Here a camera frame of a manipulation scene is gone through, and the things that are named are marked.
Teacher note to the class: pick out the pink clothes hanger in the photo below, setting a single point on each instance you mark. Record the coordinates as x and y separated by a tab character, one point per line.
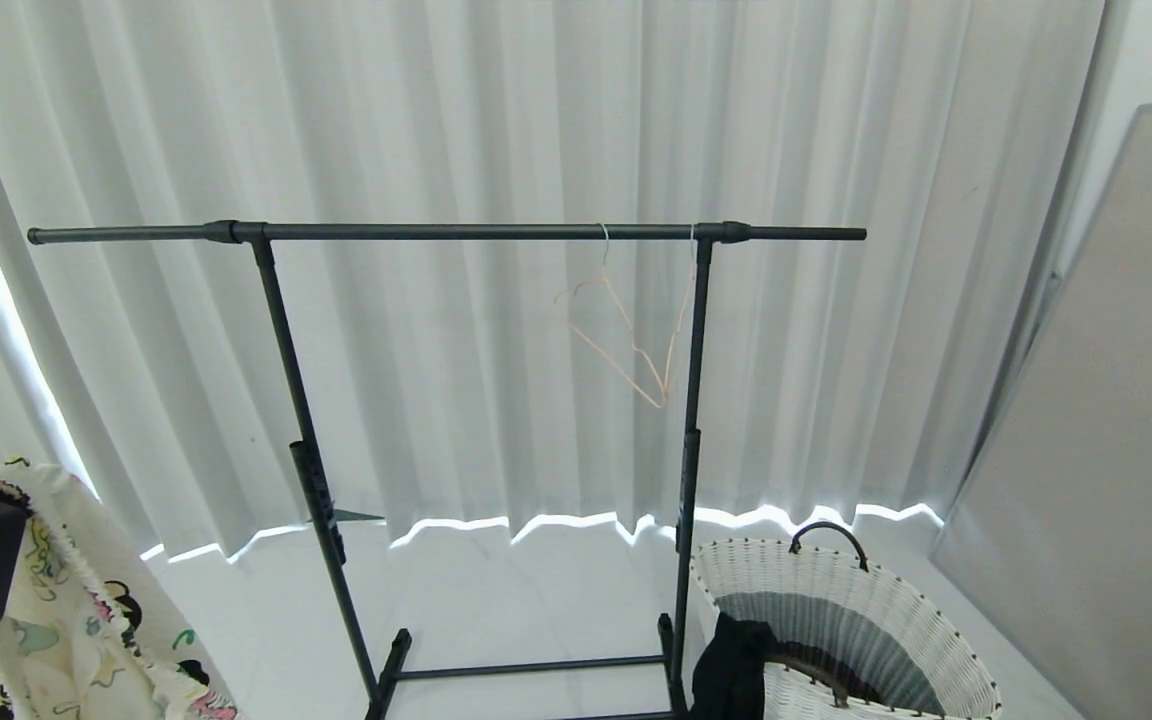
604	355
684	310

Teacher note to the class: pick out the white laundry basket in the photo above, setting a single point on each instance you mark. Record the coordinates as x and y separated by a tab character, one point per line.
896	600

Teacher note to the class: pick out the black clothes rack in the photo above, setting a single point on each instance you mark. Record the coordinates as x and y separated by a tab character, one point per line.
436	232

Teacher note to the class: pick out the cream printed garment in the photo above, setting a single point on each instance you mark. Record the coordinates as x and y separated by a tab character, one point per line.
66	600

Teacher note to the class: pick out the black garment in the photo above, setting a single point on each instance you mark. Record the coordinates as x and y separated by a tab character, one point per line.
731	670

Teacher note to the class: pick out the white curtain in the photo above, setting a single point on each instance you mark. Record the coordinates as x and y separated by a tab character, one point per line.
486	120

